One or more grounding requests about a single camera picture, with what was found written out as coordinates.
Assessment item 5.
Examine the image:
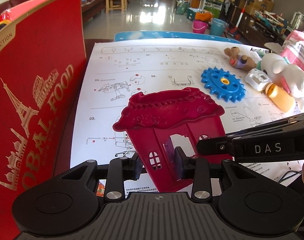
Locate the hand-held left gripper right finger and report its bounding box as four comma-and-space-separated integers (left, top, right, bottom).
174, 146, 268, 202

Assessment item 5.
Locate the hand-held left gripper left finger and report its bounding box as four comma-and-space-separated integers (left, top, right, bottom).
60, 152, 142, 203

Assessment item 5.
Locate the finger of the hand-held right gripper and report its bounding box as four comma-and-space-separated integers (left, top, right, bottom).
226, 112, 304, 137
196, 135, 236, 157

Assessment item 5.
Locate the pink toy house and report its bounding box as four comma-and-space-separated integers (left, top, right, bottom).
112, 86, 234, 192

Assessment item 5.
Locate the red gift box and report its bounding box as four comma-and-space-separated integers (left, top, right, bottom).
0, 0, 87, 240

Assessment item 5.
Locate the orange toy bottle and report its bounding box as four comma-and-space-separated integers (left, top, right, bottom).
265, 82, 296, 112

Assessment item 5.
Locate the small white device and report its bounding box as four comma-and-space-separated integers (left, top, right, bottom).
244, 68, 272, 92

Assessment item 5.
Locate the white plush toy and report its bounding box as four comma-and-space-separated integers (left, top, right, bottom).
258, 54, 304, 110

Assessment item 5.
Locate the blue toy gear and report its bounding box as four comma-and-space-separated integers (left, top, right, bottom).
201, 67, 246, 103

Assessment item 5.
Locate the brown teddy bear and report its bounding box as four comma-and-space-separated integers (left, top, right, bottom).
224, 46, 255, 72

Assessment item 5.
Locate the pink packet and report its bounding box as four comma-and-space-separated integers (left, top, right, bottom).
280, 29, 304, 67

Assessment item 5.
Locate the dark tv cabinet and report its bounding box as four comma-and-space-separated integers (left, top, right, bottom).
238, 12, 293, 48

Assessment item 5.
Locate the white instruction sheet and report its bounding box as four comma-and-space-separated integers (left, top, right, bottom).
70, 39, 304, 198

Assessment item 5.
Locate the red white scooter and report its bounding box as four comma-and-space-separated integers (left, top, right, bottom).
226, 0, 250, 39

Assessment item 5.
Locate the teal bucket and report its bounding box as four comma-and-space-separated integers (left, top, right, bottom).
210, 18, 229, 37

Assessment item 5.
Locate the pink bucket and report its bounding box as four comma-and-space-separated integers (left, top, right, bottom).
192, 20, 208, 33

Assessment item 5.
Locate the blue patterned mat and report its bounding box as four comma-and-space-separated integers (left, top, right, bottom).
113, 31, 242, 45

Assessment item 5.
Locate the teal toy box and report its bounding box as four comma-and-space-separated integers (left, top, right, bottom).
187, 7, 214, 22

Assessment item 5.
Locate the dark brown sofa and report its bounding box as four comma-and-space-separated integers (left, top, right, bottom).
10, 0, 110, 25

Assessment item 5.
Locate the black cable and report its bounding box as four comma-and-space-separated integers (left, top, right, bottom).
277, 171, 303, 183

